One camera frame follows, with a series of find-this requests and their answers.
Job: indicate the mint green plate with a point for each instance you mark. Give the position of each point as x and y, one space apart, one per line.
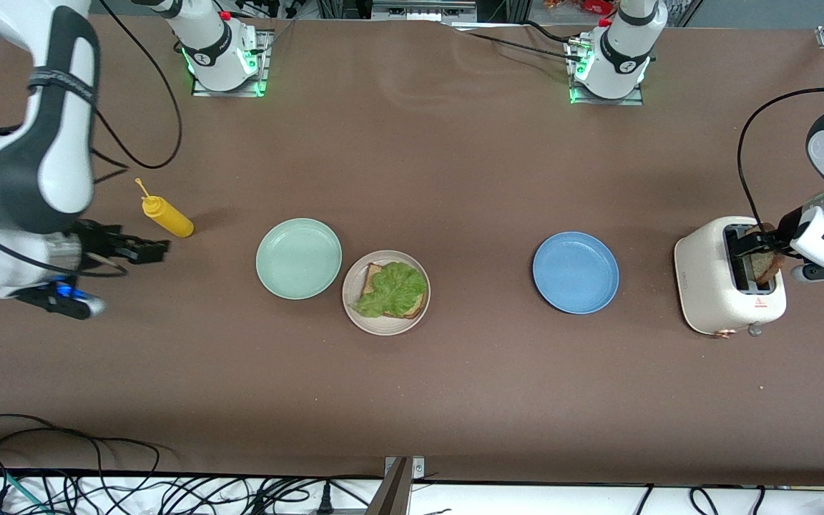
297 259

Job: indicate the yellow mustard squeeze bottle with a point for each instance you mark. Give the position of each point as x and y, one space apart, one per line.
169 218

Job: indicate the brown toast bread slice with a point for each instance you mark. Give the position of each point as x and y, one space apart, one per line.
370 279
766 268

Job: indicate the green lettuce leaf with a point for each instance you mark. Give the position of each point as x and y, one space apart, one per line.
394 290

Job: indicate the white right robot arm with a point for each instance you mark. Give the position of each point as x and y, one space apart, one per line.
40 164

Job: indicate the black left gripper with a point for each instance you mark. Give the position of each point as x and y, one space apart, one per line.
787 222

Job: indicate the red packaged items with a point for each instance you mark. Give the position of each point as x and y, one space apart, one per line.
584 6

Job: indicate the grey equipment box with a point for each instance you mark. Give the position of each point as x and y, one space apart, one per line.
423 10

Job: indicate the beige plate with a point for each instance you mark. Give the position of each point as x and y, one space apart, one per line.
383 327

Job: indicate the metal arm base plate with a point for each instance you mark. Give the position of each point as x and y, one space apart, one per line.
609 101
263 68

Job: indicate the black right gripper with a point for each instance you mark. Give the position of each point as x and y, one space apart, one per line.
96 243

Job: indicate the small metal bracket plate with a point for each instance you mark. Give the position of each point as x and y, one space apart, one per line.
418 468

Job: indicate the blue plate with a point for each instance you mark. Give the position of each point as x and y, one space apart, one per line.
575 272

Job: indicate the aluminium profile beam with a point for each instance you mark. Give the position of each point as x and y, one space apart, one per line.
390 493

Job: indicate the black power plug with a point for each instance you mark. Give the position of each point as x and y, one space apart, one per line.
325 498

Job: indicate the white two-slot toaster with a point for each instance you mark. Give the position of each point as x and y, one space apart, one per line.
705 286

